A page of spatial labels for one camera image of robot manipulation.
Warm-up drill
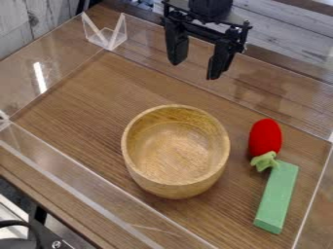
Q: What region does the clear acrylic tray wall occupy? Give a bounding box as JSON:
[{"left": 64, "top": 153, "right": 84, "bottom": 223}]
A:
[{"left": 0, "top": 112, "right": 217, "bottom": 249}]

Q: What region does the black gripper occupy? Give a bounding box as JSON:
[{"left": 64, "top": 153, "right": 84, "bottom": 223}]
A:
[{"left": 162, "top": 0, "right": 253, "bottom": 80}]

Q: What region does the green rectangular block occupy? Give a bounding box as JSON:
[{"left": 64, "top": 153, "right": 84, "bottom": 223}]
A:
[{"left": 254, "top": 160, "right": 300, "bottom": 234}]

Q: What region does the black cable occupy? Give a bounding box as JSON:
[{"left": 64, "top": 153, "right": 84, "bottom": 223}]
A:
[{"left": 0, "top": 219, "right": 43, "bottom": 249}]

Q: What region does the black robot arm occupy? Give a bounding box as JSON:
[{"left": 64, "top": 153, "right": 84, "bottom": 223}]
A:
[{"left": 162, "top": 0, "right": 253, "bottom": 80}]

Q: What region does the clear acrylic corner bracket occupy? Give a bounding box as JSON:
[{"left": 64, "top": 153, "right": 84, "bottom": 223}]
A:
[{"left": 80, "top": 13, "right": 127, "bottom": 52}]

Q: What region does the brown wooden bowl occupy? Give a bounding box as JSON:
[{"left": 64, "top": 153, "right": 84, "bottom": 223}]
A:
[{"left": 120, "top": 104, "right": 230, "bottom": 199}]

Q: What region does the red plush strawberry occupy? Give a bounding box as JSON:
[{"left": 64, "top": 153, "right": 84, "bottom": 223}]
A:
[{"left": 249, "top": 119, "right": 282, "bottom": 172}]

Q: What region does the black table clamp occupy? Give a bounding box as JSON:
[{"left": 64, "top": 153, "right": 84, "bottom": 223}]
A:
[{"left": 0, "top": 207, "right": 75, "bottom": 249}]

